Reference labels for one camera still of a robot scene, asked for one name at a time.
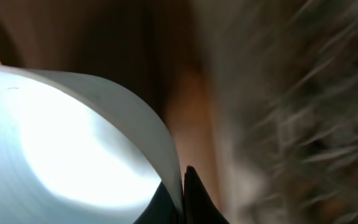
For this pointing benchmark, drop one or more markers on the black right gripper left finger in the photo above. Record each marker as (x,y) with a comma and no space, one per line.
(160,210)

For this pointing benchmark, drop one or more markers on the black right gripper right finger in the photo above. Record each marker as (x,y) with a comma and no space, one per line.
(199,207)

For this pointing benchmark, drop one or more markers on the white green cup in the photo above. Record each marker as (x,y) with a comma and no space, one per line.
(77,148)

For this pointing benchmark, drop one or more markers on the grey dishwasher rack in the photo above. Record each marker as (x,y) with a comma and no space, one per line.
(289,87)

